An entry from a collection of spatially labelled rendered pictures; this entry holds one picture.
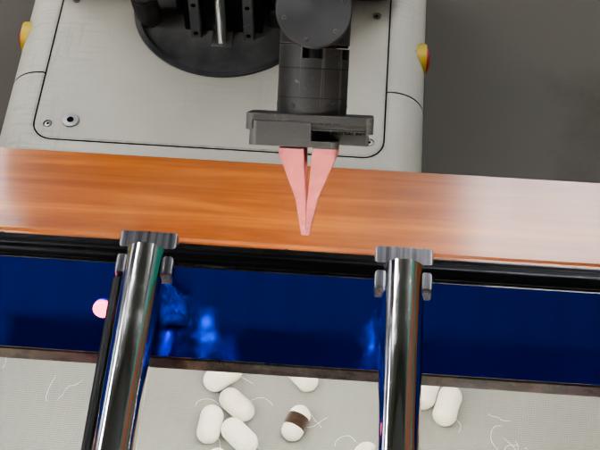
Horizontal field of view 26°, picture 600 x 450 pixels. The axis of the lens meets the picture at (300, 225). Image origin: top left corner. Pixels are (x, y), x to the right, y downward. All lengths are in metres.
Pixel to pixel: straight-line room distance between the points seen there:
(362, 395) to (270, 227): 0.18
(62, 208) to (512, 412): 0.45
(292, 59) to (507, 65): 1.33
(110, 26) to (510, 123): 0.71
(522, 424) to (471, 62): 1.29
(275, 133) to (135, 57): 0.95
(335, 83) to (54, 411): 0.37
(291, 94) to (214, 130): 0.83
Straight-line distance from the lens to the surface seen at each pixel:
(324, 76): 1.04
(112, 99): 1.93
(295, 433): 1.09
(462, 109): 2.27
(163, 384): 1.14
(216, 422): 1.10
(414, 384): 0.71
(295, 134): 1.04
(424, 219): 1.20
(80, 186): 1.23
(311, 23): 0.97
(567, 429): 1.14
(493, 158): 2.21
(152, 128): 1.88
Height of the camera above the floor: 1.75
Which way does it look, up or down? 56 degrees down
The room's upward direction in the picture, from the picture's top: straight up
